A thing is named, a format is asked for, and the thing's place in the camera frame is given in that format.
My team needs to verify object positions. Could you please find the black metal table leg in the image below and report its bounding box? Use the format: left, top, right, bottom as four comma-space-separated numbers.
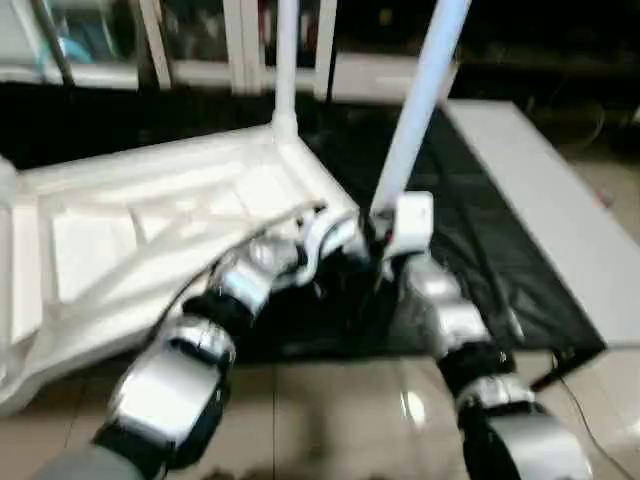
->
528, 350, 583, 393

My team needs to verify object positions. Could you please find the black work surface mat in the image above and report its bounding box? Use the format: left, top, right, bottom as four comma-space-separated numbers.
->
0, 80, 609, 363

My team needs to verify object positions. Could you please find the white flat sheet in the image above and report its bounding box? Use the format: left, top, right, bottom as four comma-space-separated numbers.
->
444, 100, 640, 351

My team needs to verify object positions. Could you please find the white glass door cabinet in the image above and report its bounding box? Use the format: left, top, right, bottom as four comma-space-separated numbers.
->
138, 0, 341, 97

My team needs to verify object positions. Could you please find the white drawer unit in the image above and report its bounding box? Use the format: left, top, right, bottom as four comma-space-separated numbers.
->
330, 50, 461, 103

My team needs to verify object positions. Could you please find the white plastic table top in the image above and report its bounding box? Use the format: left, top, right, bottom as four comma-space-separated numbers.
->
0, 125, 363, 416

